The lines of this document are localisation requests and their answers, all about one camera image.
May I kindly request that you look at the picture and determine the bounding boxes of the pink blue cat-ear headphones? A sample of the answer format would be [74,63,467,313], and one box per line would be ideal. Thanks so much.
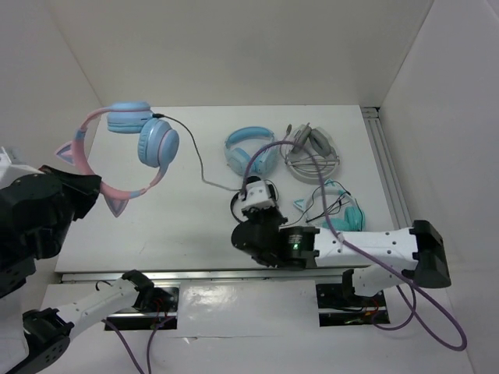
[55,101,180,217]

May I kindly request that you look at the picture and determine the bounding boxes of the black headphone audio cable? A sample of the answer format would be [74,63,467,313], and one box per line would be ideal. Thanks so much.
[151,112,245,194]

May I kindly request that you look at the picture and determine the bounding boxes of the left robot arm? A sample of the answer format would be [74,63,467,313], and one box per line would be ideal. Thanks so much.
[1,164,174,373]

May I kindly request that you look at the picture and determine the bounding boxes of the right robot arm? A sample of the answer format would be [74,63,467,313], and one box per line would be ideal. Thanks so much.
[231,207,451,305]

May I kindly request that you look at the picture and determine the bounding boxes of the black on-ear headphones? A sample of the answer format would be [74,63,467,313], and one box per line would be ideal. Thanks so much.
[229,178,280,224]

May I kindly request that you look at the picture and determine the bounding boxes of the teal white cat-ear headphones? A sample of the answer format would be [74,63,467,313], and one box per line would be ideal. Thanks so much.
[292,178,366,231]

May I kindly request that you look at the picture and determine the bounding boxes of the light blue headphones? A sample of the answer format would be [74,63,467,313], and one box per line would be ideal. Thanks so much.
[224,126,278,176]

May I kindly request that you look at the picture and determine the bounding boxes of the grey white gaming headset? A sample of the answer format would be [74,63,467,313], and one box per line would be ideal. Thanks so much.
[279,123,341,185]

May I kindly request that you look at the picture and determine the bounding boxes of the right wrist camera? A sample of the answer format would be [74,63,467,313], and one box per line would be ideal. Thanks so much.
[239,175,277,213]

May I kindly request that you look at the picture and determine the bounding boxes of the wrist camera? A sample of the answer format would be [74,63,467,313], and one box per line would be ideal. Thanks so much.
[239,175,277,213]
[1,146,40,180]

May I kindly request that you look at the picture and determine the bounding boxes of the aluminium rail front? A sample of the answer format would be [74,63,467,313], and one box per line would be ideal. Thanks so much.
[62,267,345,283]

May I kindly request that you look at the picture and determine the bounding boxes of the aluminium rail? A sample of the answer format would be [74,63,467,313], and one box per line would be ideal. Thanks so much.
[62,267,345,283]
[360,107,412,228]

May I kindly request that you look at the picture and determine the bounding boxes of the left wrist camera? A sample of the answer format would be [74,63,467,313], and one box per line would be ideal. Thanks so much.
[1,146,40,180]

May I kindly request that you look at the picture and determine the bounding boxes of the purple floor cable left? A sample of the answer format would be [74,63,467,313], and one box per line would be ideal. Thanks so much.
[104,315,176,374]

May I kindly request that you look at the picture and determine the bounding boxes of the purple floor cable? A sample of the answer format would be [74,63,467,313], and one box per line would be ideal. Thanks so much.
[368,284,416,332]
[104,315,176,374]

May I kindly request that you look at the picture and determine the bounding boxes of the aluminium rail right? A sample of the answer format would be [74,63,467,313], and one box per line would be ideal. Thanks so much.
[360,107,412,228]

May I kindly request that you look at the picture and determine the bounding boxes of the purple floor cable right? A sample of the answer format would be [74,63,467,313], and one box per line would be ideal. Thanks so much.
[368,284,416,332]

